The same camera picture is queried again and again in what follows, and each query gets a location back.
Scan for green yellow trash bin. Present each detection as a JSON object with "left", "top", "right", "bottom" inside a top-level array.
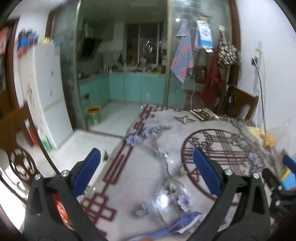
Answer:
[{"left": 87, "top": 105, "right": 101, "bottom": 125}]

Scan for teal kitchen cabinets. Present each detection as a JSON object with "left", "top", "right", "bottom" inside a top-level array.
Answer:
[{"left": 79, "top": 72, "right": 165, "bottom": 113}]

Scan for blue yellow plastic toy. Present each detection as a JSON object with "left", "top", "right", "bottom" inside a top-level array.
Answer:
[{"left": 281, "top": 169, "right": 296, "bottom": 190}]

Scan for clear bag of yellow snacks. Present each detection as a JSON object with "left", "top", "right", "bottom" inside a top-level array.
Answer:
[{"left": 247, "top": 118, "right": 292, "bottom": 151}]

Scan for brown packet on table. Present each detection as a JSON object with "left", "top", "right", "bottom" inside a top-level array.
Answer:
[{"left": 190, "top": 108, "right": 219, "bottom": 121}]

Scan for red hanging garment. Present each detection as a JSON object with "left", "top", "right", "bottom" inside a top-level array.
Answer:
[{"left": 200, "top": 45, "right": 223, "bottom": 106}]

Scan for dark wooden chair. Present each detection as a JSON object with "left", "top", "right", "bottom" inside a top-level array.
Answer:
[{"left": 1, "top": 103, "right": 40, "bottom": 189}]

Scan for white refrigerator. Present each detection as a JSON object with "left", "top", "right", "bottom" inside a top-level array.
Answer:
[{"left": 19, "top": 43, "right": 74, "bottom": 149}]

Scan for leopard print bag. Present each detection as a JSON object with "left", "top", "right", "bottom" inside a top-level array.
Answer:
[{"left": 218, "top": 39, "right": 240, "bottom": 68}]

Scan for black range hood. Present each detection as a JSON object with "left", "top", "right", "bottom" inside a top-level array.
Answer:
[{"left": 80, "top": 38, "right": 102, "bottom": 59}]

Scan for blue white hanging bag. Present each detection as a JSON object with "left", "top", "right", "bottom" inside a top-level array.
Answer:
[{"left": 195, "top": 20, "right": 213, "bottom": 53}]

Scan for plaid hanging cloth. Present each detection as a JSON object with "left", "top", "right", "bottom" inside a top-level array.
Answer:
[{"left": 171, "top": 20, "right": 194, "bottom": 83}]

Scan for wooden chair by wall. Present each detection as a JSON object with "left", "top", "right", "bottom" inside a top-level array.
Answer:
[{"left": 224, "top": 85, "right": 259, "bottom": 120}]

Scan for white cable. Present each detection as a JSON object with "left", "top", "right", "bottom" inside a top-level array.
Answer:
[{"left": 252, "top": 54, "right": 267, "bottom": 135}]

